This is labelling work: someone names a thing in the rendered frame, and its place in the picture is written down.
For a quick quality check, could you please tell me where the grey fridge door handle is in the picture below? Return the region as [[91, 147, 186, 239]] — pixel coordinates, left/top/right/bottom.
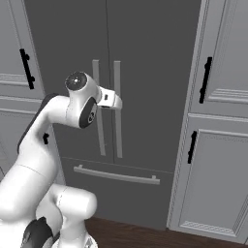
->
[[91, 59, 108, 157], [112, 60, 124, 159]]

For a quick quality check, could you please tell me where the grey fridge drawer handle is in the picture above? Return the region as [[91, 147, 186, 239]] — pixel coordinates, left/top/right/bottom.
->
[[73, 164, 162, 186]]

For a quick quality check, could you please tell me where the dark grey fridge door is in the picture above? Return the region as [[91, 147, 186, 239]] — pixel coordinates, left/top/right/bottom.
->
[[106, 0, 202, 174], [23, 0, 114, 164]]

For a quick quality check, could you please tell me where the dark grey fridge drawer front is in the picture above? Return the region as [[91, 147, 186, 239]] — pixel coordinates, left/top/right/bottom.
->
[[60, 156, 175, 232]]

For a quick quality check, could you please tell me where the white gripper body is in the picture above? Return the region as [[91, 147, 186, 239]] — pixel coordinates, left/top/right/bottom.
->
[[110, 91, 123, 110]]

